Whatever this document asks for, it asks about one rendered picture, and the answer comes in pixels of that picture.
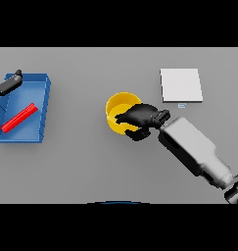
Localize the dark left robot hand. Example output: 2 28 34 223
0 58 24 97

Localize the dark right robot hand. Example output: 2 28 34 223
114 103 171 142

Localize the red beaker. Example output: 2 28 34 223
0 102 39 134

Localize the pale square measuring scale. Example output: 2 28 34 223
159 68 204 109

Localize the blue tray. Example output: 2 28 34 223
0 73 52 144

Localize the yellow bowl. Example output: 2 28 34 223
105 91 143 136

